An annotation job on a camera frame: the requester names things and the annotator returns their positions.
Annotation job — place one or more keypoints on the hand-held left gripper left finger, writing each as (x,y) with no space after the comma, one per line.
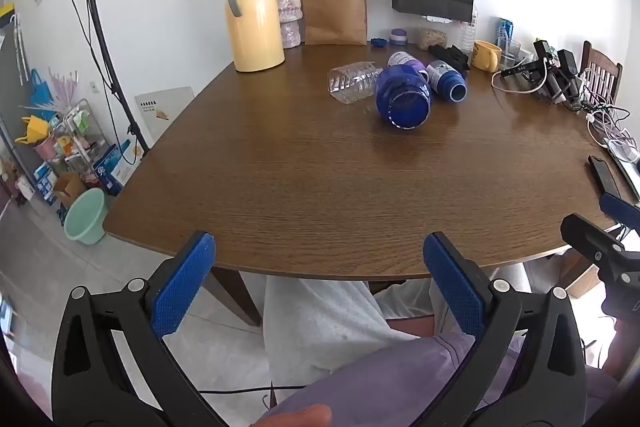
(182,284)

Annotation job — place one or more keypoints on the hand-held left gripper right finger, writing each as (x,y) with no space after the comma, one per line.
(456,288)

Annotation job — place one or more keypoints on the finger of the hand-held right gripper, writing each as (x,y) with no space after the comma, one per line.
(586,233)
(621,209)

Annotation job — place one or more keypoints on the large blue glass cup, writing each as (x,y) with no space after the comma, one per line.
(402,99)

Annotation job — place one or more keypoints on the blue and silver cup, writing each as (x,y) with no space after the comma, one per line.
(447,82)

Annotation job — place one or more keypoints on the upright clear water bottle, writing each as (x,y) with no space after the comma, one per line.
(466,34)

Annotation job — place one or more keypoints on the purple and white cup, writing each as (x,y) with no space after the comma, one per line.
(406,59)

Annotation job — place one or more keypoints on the person's left hand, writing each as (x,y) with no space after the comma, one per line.
(297,416)

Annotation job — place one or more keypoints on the black phone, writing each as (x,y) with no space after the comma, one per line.
(604,176)

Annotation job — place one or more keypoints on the silver laptop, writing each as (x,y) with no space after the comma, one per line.
(631,172)

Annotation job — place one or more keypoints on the person's purple shirt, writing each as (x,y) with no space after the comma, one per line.
(390,382)

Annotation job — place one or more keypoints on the green plastic basin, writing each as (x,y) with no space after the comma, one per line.
(85,217)

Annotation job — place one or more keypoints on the blue and white box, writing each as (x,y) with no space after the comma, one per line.
(115,167)

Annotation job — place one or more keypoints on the wooden chair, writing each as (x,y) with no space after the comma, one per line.
(602,69)

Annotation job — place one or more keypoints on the small cardboard box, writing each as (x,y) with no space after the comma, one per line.
(70,189)

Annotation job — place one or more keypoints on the white board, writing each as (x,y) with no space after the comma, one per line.
(162,114)

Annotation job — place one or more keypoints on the yellow mug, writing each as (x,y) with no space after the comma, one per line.
(484,56)

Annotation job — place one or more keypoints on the blue packet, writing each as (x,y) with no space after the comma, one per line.
(506,29)

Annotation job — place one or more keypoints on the yellow watering can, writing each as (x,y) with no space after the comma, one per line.
(32,129)

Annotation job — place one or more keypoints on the black cloth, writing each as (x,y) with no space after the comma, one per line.
(450,55)

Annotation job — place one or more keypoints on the clear plastic bottle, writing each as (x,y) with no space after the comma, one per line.
(352,82)

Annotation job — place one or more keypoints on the blue hanging bag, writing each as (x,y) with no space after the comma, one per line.
(42,89)

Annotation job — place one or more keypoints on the clear jar of nuts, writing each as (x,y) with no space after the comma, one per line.
(433,38)

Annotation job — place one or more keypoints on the blue lid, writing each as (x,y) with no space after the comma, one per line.
(379,42)

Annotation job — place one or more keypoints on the small purple jar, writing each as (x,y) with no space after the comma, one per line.
(398,37)

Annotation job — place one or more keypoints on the black light stand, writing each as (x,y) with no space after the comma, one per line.
(102,37)

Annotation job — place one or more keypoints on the yellow thermos jug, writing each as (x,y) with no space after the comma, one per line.
(255,27)

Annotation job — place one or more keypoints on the white ribbed vase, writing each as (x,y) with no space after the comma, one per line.
(287,14)

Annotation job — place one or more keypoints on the black camera device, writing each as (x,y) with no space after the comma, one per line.
(555,74)

